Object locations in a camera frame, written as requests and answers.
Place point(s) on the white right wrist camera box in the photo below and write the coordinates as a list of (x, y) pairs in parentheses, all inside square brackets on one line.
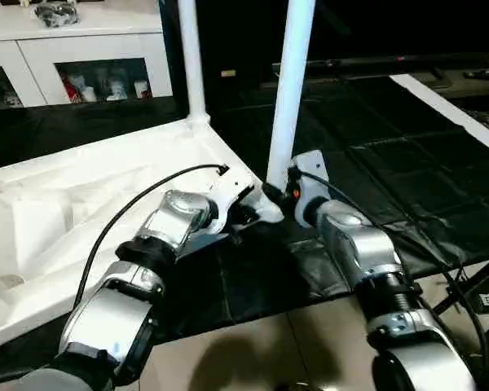
[(310, 169)]

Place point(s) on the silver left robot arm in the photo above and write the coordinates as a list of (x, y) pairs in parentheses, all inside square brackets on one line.
[(130, 301)]

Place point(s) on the white plastic table leg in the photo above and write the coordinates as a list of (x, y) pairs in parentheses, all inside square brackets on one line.
[(290, 90), (192, 57)]

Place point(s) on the black metal bar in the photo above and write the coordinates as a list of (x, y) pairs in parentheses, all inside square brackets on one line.
[(391, 62)]

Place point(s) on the white flat board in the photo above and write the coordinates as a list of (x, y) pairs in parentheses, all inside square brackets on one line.
[(448, 106)]

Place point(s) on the white plastic children's table top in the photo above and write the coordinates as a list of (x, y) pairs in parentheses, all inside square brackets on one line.
[(65, 212)]

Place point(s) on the dark object on cabinet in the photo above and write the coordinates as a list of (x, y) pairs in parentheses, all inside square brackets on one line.
[(57, 11)]

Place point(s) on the black floor device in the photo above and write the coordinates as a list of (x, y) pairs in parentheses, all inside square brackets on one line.
[(487, 297)]

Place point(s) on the white glass-door cabinet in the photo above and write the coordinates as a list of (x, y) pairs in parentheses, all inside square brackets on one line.
[(65, 49)]

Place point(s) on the small beige tag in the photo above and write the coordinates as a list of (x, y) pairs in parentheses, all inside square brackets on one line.
[(228, 72)]

